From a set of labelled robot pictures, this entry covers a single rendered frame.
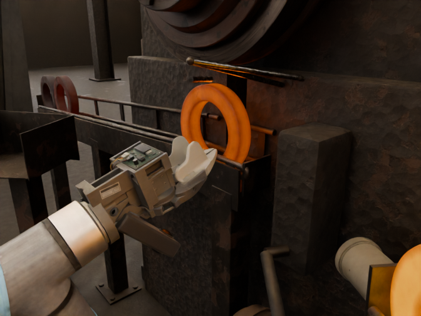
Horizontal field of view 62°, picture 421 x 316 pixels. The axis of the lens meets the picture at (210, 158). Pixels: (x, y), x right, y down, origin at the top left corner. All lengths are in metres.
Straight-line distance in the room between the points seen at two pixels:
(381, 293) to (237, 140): 0.36
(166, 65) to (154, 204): 0.55
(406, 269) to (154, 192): 0.30
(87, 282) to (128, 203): 1.10
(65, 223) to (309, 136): 0.35
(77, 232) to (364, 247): 0.34
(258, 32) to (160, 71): 0.46
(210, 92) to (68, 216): 0.37
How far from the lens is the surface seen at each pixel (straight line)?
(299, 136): 0.54
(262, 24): 0.57
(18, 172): 1.02
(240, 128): 0.65
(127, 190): 0.47
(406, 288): 0.40
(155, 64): 1.00
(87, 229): 0.45
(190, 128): 0.77
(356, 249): 0.48
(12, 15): 3.54
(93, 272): 1.61
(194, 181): 0.51
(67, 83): 1.46
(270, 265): 0.58
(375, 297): 0.43
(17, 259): 0.45
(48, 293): 0.46
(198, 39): 0.66
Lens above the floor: 0.94
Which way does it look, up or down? 20 degrees down
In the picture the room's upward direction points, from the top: straight up
